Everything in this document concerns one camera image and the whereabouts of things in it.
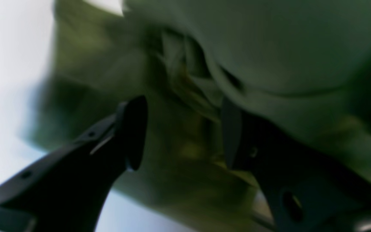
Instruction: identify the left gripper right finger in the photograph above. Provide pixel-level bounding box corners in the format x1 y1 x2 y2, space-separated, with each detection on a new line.
221 98 371 232

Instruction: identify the olive green T-shirt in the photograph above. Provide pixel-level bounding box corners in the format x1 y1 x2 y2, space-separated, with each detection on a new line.
28 0 371 232

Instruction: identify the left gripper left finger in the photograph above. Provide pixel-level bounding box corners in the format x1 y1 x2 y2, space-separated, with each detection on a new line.
0 96 148 232

